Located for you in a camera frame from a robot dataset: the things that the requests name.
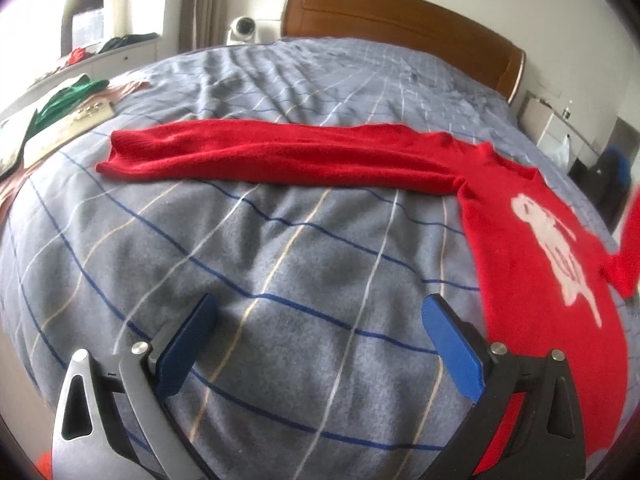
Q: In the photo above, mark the pile of folded clothes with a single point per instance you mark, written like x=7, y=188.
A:
x=127, y=90

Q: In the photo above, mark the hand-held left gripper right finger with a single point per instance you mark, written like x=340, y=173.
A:
x=452, y=350

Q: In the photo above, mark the beige curtain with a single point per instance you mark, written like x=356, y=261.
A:
x=205, y=5

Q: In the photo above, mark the bed with grey plaid cover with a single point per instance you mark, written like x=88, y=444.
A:
x=280, y=260

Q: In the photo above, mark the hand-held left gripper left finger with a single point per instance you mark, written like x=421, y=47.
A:
x=181, y=355

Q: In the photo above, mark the white bedside cabinet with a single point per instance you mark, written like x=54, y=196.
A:
x=542, y=122

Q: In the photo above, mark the dark clothes on dresser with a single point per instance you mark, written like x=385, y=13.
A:
x=127, y=41

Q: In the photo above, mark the white plastic bag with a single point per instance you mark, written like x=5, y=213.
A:
x=560, y=152

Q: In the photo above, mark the black and blue backpack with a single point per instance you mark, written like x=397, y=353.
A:
x=607, y=180

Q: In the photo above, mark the wooden headboard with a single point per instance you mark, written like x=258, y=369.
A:
x=400, y=25

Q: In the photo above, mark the red knitted sweater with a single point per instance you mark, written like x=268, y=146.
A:
x=530, y=280

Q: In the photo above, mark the small red item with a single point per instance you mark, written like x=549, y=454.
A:
x=76, y=55

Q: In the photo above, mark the white security camera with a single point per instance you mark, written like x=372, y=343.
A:
x=243, y=27

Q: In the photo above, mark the beige folded garment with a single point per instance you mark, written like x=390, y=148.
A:
x=70, y=125

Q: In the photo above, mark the green garment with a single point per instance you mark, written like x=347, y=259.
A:
x=65, y=97

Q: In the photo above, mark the clear bottle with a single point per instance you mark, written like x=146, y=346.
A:
x=567, y=112

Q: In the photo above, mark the white dresser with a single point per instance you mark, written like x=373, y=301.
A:
x=115, y=60

